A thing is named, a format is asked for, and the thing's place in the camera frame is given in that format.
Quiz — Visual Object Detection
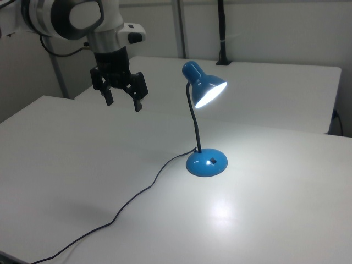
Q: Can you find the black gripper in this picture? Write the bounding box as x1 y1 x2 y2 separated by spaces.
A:
90 46 150 113

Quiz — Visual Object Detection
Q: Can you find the blue gooseneck desk lamp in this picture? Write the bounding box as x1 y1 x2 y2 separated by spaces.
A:
181 60 229 179

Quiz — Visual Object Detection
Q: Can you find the grey aluminium frame leg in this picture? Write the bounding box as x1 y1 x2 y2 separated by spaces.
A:
48 51 70 100

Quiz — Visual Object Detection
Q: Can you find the thin robot wrist cable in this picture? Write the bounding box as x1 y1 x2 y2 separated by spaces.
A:
39 35 92 58

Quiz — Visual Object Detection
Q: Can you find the grey partition post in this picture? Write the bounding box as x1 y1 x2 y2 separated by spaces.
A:
172 0 190 59

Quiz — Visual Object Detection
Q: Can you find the black clamped camera pole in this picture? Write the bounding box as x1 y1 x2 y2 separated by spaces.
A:
215 0 232 66

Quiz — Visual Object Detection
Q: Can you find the black lamp power cable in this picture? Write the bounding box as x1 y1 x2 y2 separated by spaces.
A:
31 146 197 257

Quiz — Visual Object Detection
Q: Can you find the black cable beside table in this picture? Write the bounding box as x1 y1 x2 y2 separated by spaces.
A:
332 109 344 137

